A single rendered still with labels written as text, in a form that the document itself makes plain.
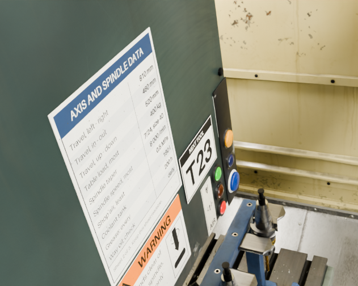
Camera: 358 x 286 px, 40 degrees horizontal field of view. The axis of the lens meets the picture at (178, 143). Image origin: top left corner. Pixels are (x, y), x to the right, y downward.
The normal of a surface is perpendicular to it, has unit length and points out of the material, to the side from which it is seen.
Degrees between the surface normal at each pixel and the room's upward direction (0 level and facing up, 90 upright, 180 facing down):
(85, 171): 90
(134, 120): 90
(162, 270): 90
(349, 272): 24
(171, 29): 90
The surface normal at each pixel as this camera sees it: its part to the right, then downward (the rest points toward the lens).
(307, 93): -0.42, 0.58
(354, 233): -0.32, -0.51
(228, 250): -0.16, -0.81
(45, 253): 0.89, 0.13
